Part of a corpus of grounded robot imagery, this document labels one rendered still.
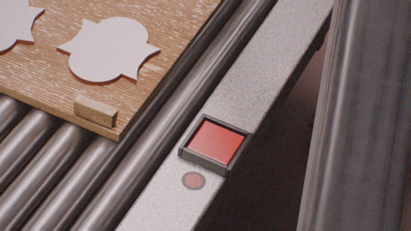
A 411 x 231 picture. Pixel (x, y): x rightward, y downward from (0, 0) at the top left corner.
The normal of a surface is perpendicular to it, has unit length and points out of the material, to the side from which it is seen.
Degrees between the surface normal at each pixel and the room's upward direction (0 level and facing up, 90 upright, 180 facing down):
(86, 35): 0
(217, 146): 0
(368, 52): 38
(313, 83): 0
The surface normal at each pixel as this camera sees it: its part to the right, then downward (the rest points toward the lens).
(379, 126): 0.13, -0.10
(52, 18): 0.12, -0.69
